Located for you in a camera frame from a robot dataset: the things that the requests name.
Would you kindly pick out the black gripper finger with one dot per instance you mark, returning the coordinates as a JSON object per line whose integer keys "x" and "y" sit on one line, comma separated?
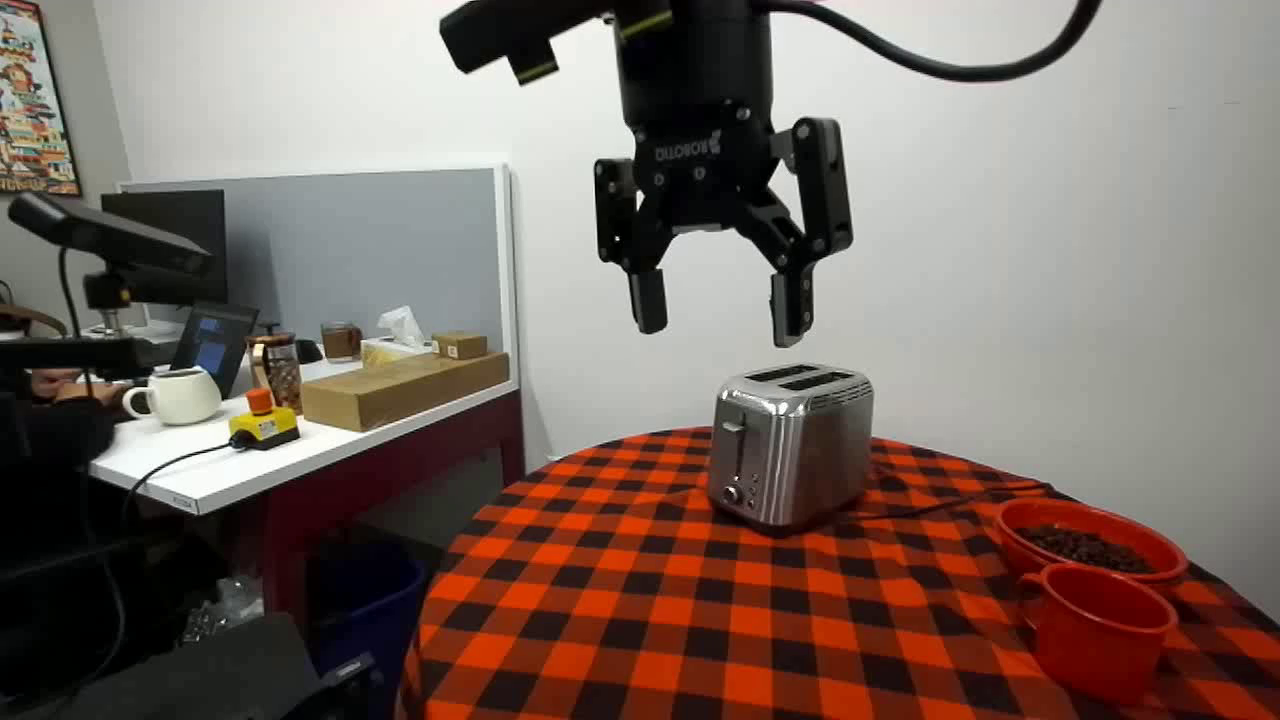
{"x": 789, "y": 304}
{"x": 648, "y": 304}

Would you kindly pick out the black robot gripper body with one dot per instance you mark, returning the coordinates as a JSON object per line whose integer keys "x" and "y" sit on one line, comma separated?
{"x": 699, "y": 97}

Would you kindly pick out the silver two-slot toaster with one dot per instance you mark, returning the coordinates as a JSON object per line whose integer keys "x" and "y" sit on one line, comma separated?
{"x": 789, "y": 447}

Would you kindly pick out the small cardboard box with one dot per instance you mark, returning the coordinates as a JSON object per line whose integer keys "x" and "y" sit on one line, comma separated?
{"x": 462, "y": 347}

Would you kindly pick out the grey desk partition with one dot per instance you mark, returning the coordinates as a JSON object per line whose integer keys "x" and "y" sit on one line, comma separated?
{"x": 353, "y": 247}

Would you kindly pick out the tissue box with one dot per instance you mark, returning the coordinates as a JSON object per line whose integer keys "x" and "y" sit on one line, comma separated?
{"x": 399, "y": 339}

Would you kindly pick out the orange black checkered tablecloth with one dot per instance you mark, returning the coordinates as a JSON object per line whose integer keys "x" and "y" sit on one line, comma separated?
{"x": 604, "y": 586}

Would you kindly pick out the long cardboard box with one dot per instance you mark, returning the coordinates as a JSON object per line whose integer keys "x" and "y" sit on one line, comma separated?
{"x": 399, "y": 388}

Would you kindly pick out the red bowl with coffee beans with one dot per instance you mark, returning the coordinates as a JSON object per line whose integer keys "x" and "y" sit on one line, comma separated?
{"x": 1039, "y": 535}

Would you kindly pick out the yellow toy truck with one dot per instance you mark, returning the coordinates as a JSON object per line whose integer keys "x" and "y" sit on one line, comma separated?
{"x": 260, "y": 421}

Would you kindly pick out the blue bin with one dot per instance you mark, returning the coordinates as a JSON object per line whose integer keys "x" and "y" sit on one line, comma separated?
{"x": 360, "y": 602}

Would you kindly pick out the blue laptop screen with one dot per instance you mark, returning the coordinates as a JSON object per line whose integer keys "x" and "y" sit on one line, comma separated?
{"x": 215, "y": 339}

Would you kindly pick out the red mug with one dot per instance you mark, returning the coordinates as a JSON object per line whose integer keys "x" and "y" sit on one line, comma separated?
{"x": 1093, "y": 628}

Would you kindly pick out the white teapot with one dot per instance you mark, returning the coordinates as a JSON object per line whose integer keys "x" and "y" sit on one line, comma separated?
{"x": 175, "y": 398}

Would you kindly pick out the white desk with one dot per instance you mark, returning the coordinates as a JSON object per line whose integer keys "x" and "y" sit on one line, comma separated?
{"x": 200, "y": 465}

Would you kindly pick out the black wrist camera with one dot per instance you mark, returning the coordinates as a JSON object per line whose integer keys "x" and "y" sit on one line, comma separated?
{"x": 518, "y": 33}

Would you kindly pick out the framed wall picture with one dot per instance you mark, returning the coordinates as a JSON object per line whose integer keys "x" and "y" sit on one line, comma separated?
{"x": 33, "y": 130}

